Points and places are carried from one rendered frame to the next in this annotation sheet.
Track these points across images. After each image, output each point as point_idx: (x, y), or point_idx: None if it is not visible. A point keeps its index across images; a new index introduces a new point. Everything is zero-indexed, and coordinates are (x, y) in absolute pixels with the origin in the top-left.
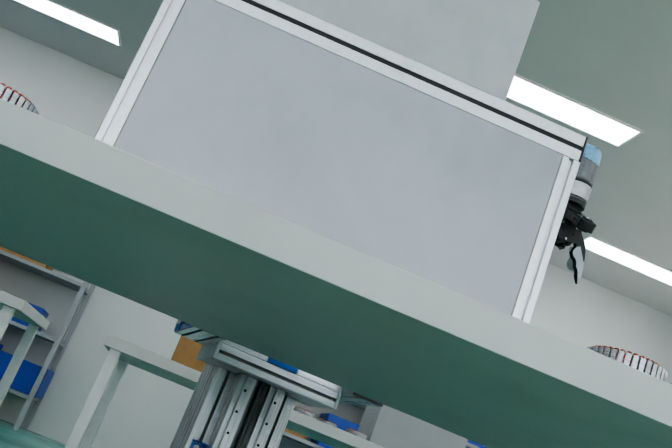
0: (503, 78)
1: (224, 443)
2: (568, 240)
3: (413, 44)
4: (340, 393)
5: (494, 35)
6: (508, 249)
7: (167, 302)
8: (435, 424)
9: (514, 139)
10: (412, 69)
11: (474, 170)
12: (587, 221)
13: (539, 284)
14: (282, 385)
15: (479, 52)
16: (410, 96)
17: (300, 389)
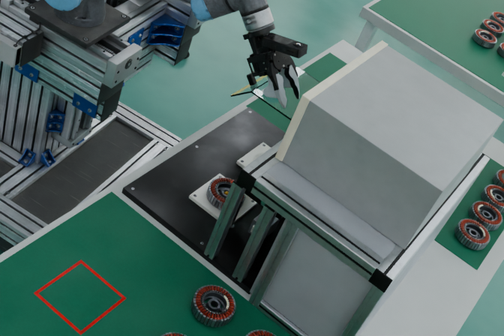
0: (473, 163)
1: (81, 113)
2: None
3: (451, 191)
4: (153, 54)
5: (480, 152)
6: (447, 219)
7: None
8: None
9: (468, 187)
10: (451, 208)
11: (451, 211)
12: None
13: (450, 216)
14: (126, 80)
15: (471, 165)
16: (445, 217)
17: (134, 73)
